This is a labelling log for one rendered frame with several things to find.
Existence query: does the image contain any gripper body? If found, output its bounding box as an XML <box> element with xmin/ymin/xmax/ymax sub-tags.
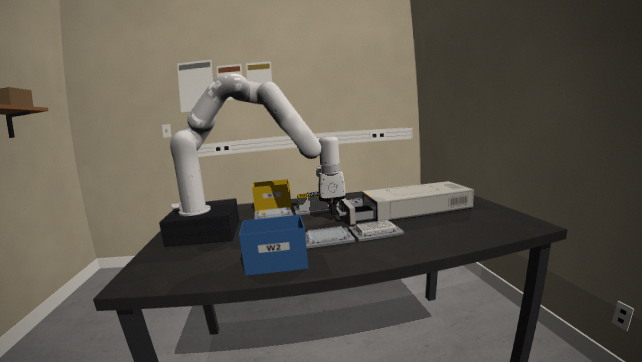
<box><xmin>318</xmin><ymin>171</ymin><xmax>345</xmax><ymax>199</ymax></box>

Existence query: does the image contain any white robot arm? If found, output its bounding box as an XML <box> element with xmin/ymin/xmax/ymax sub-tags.
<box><xmin>170</xmin><ymin>73</ymin><xmax>340</xmax><ymax>216</ymax></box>

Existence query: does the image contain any yellow open-top bin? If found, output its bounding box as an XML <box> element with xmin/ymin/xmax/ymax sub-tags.
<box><xmin>252</xmin><ymin>179</ymin><xmax>292</xmax><ymax>211</ymax></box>

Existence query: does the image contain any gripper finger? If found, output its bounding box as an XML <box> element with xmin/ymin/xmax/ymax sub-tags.
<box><xmin>319</xmin><ymin>195</ymin><xmax>334</xmax><ymax>215</ymax></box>
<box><xmin>332</xmin><ymin>196</ymin><xmax>345</xmax><ymax>215</ymax></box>

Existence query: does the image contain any blue open-top bin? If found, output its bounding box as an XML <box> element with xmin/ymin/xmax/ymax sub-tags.
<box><xmin>239</xmin><ymin>215</ymin><xmax>308</xmax><ymax>275</ymax></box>

